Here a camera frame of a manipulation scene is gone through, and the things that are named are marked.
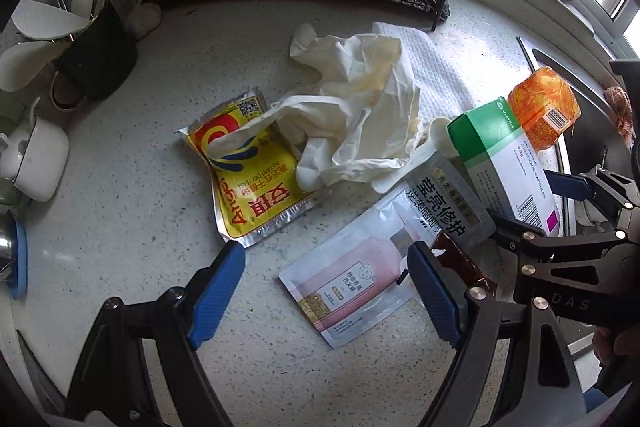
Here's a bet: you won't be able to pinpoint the yellow foil packet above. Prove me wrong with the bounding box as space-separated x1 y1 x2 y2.
178 89 321 249

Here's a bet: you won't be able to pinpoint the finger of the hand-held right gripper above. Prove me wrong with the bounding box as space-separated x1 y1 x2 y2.
487 211 627 259
544 164 640 230

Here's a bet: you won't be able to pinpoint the orange plastic jar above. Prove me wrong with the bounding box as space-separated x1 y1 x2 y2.
507 67 582 150

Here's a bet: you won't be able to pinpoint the person's right hand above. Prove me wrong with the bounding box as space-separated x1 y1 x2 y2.
592 326 640 370

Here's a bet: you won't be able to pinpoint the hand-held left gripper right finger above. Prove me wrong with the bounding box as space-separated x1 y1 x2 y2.
407 241 587 427

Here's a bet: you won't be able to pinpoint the stainless steel sink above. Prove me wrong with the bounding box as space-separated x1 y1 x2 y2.
517 34 640 228

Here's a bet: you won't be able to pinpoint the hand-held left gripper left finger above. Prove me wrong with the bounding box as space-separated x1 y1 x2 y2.
65 239 247 427

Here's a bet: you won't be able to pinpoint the green white medicine box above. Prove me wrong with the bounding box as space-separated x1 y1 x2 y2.
446 97 561 238

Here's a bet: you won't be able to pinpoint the white paper towel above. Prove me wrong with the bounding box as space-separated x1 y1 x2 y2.
372 22 476 120

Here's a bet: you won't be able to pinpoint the grey white sachet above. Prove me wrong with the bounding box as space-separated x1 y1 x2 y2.
400 151 497 250

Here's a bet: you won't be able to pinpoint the crumpled white latex gloves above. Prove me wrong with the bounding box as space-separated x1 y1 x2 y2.
207 23 453 195

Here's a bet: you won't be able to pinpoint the brown ceramic cup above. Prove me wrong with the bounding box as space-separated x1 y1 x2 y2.
50 69 88 111

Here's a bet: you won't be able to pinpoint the orange rag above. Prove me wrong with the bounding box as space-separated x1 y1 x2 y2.
603 86 633 148

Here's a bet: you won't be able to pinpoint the pink white sachet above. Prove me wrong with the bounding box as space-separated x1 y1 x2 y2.
278 194 426 349

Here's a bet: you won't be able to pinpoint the blue coaster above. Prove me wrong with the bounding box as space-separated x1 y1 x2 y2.
7 216 28 299

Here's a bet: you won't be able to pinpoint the black utensil holder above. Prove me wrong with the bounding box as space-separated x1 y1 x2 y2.
54 4 139 100

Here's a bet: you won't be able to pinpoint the white ceramic jug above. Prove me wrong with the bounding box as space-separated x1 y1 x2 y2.
0 97 70 202

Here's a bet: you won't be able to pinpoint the brown sauce packet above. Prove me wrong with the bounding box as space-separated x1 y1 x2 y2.
430 231 498 300

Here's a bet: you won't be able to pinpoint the steel cup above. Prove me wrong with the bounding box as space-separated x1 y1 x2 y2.
0 209 16 283

